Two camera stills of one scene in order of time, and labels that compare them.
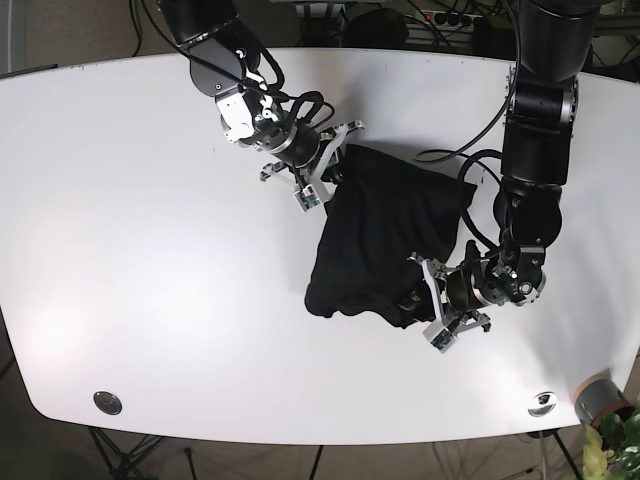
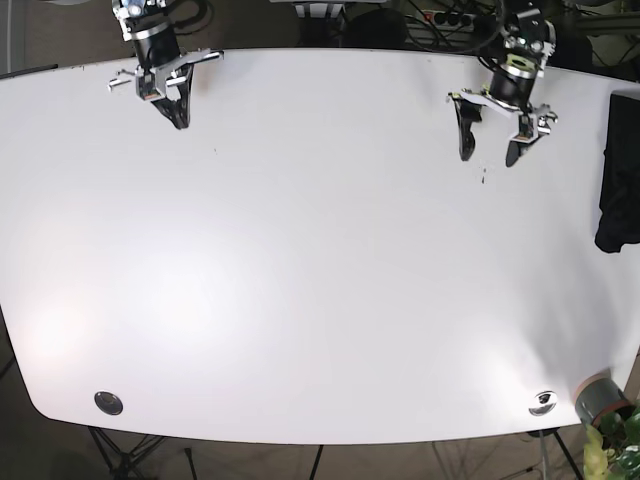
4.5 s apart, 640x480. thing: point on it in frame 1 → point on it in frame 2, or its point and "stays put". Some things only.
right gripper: [513, 276] → [511, 83]
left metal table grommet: [107, 402] stays put
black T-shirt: [385, 212] → [619, 228]
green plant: [612, 451] stays put
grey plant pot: [597, 397] stays put
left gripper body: [297, 142] → [162, 72]
